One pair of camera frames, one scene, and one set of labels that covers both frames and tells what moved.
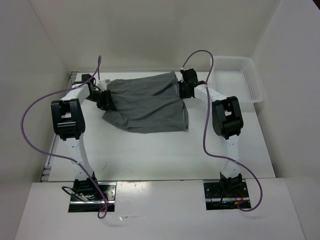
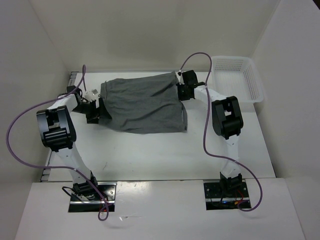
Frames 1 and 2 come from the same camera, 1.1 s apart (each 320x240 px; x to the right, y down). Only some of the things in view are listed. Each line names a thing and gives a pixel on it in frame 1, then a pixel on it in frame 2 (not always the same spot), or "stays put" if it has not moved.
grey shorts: (153, 104) stays put
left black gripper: (107, 104) → (100, 111)
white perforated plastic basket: (233, 76) stays put
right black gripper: (183, 95) stays put
